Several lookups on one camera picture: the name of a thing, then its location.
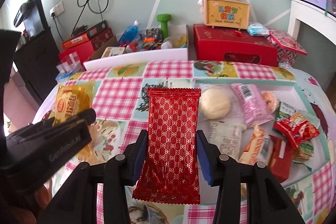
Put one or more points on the blue water bottle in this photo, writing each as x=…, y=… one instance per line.
x=129, y=34

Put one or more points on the yellow soft bread bag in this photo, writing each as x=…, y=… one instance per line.
x=71, y=100

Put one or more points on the mint green snack packet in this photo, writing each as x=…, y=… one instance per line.
x=313, y=119

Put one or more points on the red patterned lid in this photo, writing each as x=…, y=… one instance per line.
x=284, y=41

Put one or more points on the checkered picture tablecloth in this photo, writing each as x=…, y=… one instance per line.
x=118, y=95

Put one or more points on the large red gift box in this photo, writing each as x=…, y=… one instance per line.
x=228, y=44

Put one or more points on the pink snack packet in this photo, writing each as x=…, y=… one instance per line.
x=253, y=105

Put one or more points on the round cake green packet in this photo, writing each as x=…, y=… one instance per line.
x=304, y=153

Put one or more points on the orange children's day gift box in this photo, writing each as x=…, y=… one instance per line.
x=225, y=13

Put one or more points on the wall power socket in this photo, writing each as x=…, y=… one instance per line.
x=57, y=10

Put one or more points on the teal shallow tray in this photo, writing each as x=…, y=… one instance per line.
x=269, y=121

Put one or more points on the clear bag round bun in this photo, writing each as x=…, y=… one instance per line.
x=214, y=103

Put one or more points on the white shelf frame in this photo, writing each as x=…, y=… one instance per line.
x=314, y=17

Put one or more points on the green white biscuit packet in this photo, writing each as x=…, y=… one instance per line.
x=284, y=111

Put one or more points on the black cabinet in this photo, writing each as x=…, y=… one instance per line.
x=36, y=63

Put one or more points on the cardboard box with toys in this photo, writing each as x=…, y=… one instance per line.
x=146, y=40

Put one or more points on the orange black flat box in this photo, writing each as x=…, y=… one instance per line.
x=85, y=36

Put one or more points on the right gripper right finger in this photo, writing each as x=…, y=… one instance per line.
x=267, y=200

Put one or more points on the white foam board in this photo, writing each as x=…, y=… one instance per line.
x=175, y=54

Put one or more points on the small red box packet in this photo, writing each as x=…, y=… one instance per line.
x=281, y=159

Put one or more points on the red flower snack bag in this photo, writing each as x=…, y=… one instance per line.
x=296, y=129

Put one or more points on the white cream snack packet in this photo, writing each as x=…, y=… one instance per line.
x=227, y=137

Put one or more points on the red box stack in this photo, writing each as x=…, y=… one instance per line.
x=87, y=49

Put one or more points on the person's left hand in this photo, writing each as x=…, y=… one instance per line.
x=36, y=204

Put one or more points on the blue wet wipes pack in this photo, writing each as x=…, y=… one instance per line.
x=257, y=29

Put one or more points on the clear acrylic box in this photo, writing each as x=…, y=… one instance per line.
x=70, y=64

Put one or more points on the green dumbbell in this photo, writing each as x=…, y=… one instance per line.
x=163, y=19

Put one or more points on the orange patterned bread packet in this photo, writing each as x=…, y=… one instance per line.
x=259, y=148

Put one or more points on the long red patterned packet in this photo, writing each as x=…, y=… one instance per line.
x=170, y=171

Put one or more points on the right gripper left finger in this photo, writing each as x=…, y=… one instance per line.
x=76, y=200

